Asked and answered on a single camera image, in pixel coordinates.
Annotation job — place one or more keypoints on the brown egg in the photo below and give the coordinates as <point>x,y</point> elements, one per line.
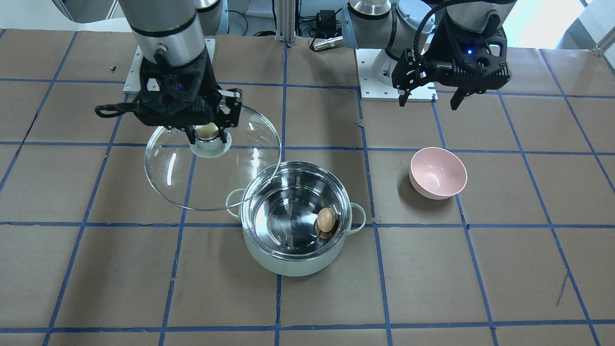
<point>326,220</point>

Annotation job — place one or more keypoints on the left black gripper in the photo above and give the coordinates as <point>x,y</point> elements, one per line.
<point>445,42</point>

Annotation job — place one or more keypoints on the black power adapter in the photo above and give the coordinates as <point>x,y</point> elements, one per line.
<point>325,18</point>

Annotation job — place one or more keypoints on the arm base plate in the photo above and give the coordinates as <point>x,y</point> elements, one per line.
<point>132,83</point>
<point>376,76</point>

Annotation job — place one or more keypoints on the aluminium frame post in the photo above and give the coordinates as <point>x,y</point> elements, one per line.
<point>284,12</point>

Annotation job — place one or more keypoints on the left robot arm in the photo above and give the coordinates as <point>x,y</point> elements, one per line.
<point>411,24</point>

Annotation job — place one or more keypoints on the glass pot lid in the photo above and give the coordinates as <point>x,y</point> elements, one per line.
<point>212,174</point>

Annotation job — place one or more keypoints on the pink bowl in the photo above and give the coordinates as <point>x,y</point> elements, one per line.
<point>437,173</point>

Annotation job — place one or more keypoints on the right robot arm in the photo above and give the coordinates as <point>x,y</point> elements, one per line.
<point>176,27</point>

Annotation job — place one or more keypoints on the pale green electric pot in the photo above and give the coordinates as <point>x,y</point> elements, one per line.
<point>279,218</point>

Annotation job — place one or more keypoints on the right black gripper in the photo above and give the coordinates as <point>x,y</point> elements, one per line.
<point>207,67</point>

